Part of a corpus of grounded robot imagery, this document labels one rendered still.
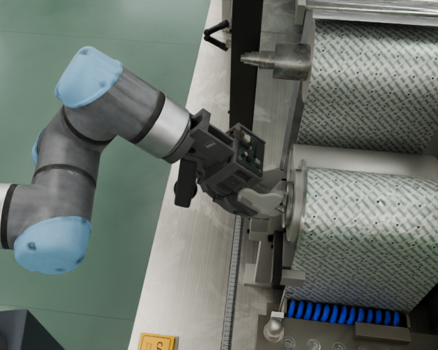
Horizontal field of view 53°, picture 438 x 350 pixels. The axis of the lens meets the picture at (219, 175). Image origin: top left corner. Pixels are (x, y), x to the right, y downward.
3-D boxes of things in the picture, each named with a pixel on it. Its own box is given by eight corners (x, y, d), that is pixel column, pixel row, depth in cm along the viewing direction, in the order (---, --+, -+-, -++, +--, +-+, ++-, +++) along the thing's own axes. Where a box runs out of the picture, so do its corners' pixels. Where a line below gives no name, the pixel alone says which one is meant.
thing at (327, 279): (282, 296, 85) (295, 251, 70) (407, 311, 83) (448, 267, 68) (282, 299, 84) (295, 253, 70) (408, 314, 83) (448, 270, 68)
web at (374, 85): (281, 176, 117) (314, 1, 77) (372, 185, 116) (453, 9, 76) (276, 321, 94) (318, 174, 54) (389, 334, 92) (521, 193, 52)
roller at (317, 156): (286, 169, 92) (294, 130, 82) (411, 181, 90) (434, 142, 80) (284, 219, 84) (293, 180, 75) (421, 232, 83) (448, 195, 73)
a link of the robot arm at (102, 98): (60, 73, 56) (92, 27, 51) (133, 118, 61) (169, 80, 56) (41, 112, 51) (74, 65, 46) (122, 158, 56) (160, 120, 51)
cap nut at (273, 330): (263, 321, 81) (265, 312, 77) (284, 323, 81) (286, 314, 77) (263, 341, 79) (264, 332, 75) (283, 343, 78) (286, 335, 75)
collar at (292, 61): (273, 63, 84) (277, 34, 78) (305, 66, 83) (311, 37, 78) (271, 85, 80) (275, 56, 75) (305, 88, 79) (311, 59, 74)
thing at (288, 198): (286, 173, 73) (288, 190, 66) (297, 175, 72) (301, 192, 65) (280, 215, 75) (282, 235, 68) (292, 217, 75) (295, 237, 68)
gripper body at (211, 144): (266, 185, 58) (194, 139, 52) (224, 209, 63) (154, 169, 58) (269, 142, 62) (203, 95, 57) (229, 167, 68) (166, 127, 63)
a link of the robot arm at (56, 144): (16, 194, 56) (53, 147, 50) (33, 129, 63) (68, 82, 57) (74, 213, 60) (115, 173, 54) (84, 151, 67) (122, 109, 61)
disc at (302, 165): (291, 194, 81) (304, 139, 69) (294, 195, 81) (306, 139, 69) (290, 268, 71) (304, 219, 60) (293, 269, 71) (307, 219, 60)
